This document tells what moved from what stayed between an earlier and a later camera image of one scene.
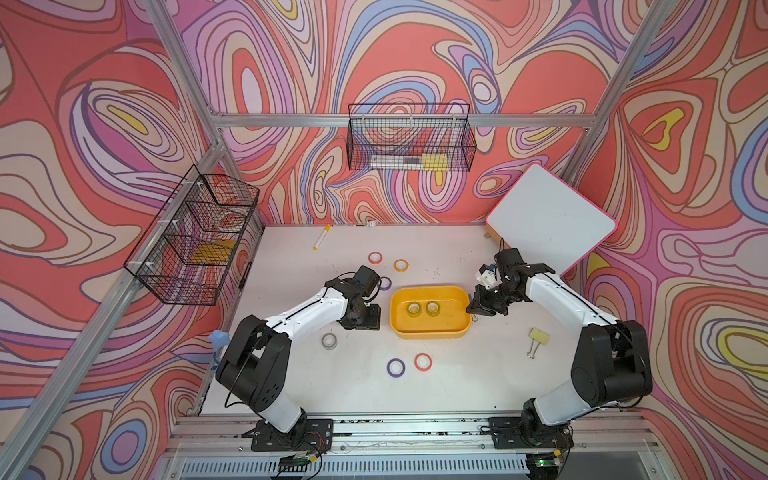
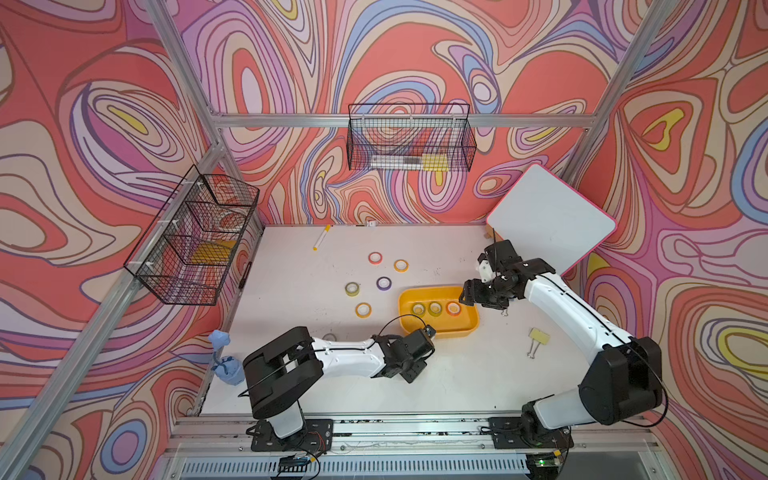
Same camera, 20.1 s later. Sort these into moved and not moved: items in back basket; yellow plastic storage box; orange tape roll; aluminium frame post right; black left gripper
Moved: black left gripper
Not moved: yellow plastic storage box; aluminium frame post right; orange tape roll; items in back basket
